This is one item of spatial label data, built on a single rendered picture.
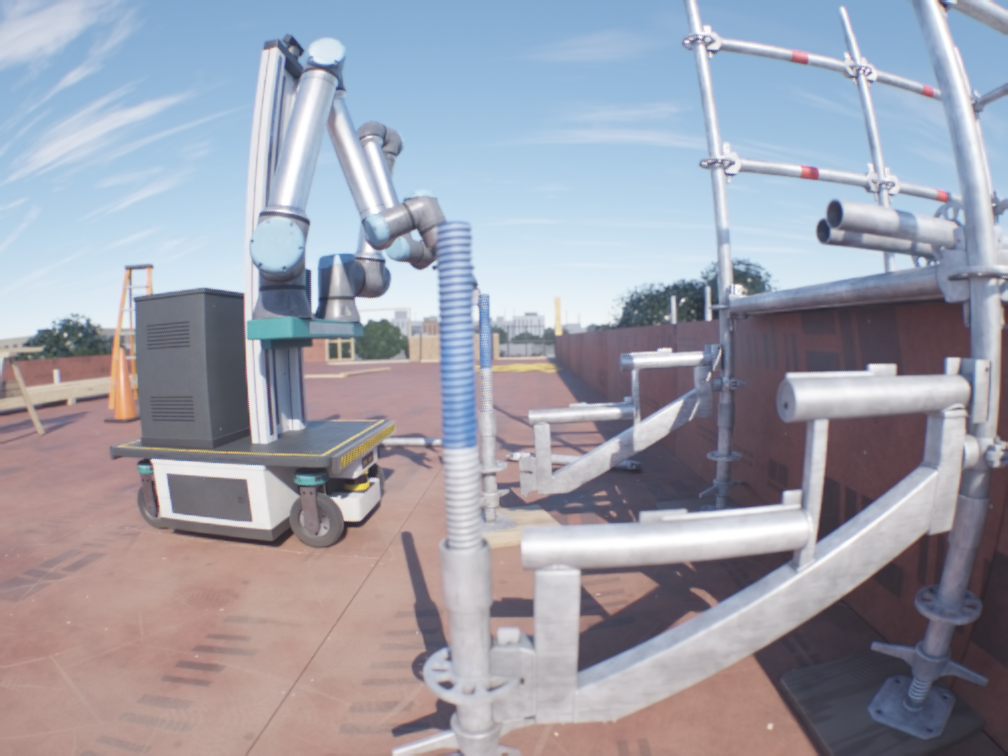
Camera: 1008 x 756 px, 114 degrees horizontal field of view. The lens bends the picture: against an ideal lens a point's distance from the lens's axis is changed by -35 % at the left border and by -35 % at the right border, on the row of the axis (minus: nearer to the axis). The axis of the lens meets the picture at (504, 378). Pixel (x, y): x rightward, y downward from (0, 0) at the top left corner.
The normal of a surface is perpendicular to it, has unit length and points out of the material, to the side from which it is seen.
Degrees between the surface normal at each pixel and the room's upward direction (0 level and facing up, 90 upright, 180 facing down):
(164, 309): 90
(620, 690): 90
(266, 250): 95
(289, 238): 95
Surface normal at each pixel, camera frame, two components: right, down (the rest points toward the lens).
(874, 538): -0.05, 0.08
